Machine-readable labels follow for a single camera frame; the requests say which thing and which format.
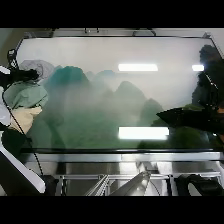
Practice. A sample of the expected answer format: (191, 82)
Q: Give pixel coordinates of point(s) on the grey T-shirt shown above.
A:
(41, 67)

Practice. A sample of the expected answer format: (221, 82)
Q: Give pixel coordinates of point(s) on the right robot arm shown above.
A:
(196, 120)

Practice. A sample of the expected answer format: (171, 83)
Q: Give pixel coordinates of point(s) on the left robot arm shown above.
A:
(17, 174)

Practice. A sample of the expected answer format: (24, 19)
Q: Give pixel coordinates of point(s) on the cream garment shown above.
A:
(26, 117)

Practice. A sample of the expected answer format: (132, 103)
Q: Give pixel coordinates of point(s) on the pale green garment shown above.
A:
(25, 95)

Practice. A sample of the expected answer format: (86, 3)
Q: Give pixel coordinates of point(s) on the black garment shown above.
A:
(13, 140)

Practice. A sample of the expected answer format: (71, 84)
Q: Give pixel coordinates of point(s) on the silver frame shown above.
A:
(133, 164)

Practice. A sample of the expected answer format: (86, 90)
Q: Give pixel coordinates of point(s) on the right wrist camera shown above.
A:
(211, 90)

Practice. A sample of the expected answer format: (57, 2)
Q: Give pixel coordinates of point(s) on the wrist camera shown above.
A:
(12, 54)
(211, 90)

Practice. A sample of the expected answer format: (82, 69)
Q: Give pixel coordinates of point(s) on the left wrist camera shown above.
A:
(12, 54)

